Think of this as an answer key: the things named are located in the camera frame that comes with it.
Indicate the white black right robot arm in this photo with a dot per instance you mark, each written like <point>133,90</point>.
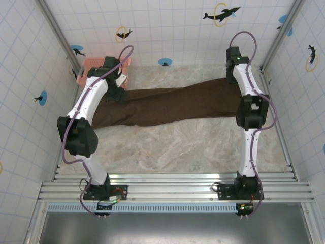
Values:
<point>250,150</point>

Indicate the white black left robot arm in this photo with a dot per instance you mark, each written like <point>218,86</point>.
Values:
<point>89,99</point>

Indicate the controller board with bracket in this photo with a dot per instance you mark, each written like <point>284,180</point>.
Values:
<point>104,207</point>
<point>245,208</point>

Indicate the grey metal lower panel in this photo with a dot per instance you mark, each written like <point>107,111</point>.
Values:
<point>172,228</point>

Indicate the pink plastic basket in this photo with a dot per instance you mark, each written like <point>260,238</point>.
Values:
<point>94,62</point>

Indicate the brown long pants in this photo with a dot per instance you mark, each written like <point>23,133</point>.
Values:
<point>177,104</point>

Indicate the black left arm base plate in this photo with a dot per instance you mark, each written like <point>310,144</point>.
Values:
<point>119,189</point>

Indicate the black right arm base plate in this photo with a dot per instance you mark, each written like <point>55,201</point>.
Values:
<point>224,189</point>

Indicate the aluminium corner post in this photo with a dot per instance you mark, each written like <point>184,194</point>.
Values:
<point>58,35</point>
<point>284,33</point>

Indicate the blue circle shark sticker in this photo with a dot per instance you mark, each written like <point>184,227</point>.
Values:
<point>76,49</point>

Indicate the aluminium side rail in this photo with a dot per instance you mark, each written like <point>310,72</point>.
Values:
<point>67,119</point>
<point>276,114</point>

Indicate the left controller board with bracket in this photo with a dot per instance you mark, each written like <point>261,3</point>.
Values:
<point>104,207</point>

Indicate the right controller board with bracket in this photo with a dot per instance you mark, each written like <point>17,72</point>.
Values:
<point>245,208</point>

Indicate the blue oval fish sticker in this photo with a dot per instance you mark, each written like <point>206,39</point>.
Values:
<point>165,61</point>

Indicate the aluminium base rail beam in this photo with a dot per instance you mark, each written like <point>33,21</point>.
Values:
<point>172,188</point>

